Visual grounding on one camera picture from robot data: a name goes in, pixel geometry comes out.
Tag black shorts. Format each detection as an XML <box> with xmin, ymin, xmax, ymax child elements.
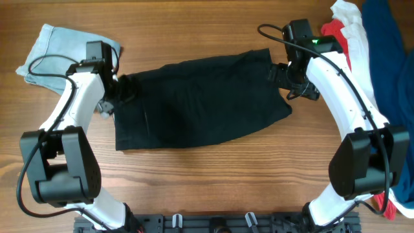
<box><xmin>114</xmin><ymin>49</ymin><xmax>292</xmax><ymax>151</ymax></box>

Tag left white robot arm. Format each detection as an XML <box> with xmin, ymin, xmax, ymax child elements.
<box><xmin>16</xmin><ymin>60</ymin><xmax>144</xmax><ymax>232</ymax></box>

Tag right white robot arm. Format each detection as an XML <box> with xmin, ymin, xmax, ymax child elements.
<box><xmin>282</xmin><ymin>37</ymin><xmax>409</xmax><ymax>232</ymax></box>

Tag folded light blue denim shorts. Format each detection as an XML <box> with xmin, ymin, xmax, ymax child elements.
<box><xmin>16</xmin><ymin>24</ymin><xmax>121</xmax><ymax>94</ymax></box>

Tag red cloth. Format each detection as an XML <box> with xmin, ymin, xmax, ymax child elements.
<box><xmin>321</xmin><ymin>19</ymin><xmax>397</xmax><ymax>221</ymax></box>

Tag white cloth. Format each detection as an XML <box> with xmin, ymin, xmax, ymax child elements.
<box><xmin>330</xmin><ymin>0</ymin><xmax>414</xmax><ymax>219</ymax></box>

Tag navy blue garment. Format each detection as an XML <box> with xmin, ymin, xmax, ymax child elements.
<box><xmin>362</xmin><ymin>0</ymin><xmax>413</xmax><ymax>209</ymax></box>

